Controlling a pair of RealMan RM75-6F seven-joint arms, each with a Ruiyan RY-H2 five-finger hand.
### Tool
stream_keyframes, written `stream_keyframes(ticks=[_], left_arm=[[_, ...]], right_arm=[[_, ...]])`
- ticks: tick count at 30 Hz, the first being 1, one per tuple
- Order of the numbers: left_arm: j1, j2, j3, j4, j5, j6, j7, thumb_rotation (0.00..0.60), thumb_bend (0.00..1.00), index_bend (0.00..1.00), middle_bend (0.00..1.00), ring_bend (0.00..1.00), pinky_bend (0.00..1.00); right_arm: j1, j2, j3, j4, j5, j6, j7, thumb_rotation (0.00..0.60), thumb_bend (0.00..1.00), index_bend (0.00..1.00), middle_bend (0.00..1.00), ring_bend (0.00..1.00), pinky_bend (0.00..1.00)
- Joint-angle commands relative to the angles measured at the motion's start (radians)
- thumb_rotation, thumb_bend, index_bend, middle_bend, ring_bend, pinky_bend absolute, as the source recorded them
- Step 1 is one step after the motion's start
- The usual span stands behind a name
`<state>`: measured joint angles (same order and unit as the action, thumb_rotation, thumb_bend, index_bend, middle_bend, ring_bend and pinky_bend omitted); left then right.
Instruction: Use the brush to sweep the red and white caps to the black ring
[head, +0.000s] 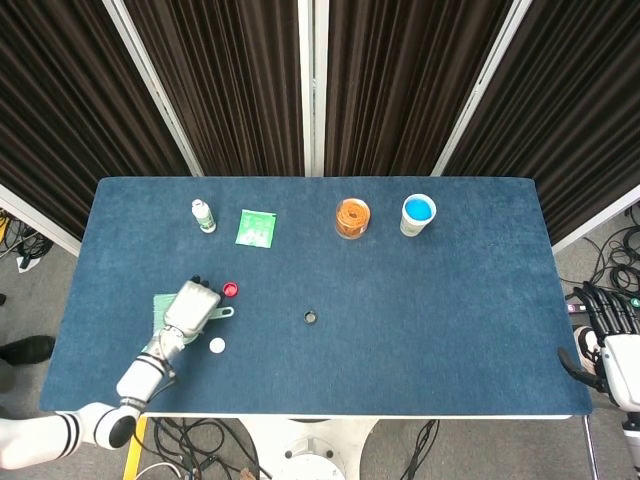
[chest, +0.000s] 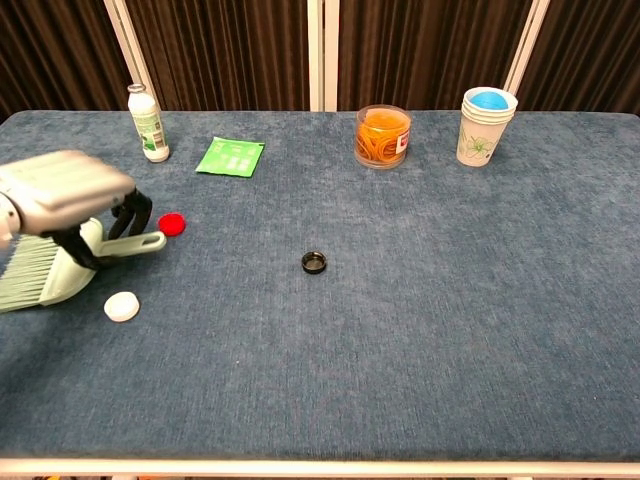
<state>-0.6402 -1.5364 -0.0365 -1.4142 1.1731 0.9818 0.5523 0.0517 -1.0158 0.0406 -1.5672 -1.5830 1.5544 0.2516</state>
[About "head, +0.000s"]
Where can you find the red bottle cap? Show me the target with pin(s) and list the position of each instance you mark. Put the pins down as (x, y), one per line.
(230, 289)

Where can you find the black shoe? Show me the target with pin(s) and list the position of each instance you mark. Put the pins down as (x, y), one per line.
(30, 349)

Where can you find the clear jar of rubber bands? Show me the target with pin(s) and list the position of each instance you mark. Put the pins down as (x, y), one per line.
(353, 220)

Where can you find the white bottle cap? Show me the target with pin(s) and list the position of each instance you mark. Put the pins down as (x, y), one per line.
(217, 346)

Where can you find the small white green-labelled bottle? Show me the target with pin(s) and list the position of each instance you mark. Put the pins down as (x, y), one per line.
(205, 217)

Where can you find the green sachet packet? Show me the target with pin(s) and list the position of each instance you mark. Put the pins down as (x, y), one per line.
(256, 228)

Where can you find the black power strip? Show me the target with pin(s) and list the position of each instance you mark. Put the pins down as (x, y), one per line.
(574, 306)

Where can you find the white partition post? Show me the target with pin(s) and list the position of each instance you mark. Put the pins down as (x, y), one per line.
(480, 85)
(150, 80)
(312, 75)

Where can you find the right black-fingered robot hand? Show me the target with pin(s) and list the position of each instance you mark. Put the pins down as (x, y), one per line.
(622, 370)

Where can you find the stacked white paper cups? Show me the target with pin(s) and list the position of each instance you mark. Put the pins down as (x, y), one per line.
(411, 228)

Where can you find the blue felt table mat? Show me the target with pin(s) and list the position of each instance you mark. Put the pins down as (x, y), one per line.
(400, 325)

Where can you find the white pedestal base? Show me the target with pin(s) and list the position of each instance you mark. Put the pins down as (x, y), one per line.
(310, 450)

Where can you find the left black-fingered robot hand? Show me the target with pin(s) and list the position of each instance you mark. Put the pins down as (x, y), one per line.
(192, 307)

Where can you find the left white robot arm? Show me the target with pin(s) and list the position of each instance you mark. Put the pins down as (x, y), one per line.
(140, 375)

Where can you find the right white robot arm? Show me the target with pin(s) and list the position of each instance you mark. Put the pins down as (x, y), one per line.
(631, 425)

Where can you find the dark pleated partition panel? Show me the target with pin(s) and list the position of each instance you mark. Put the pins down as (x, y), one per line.
(225, 75)
(60, 100)
(580, 100)
(400, 75)

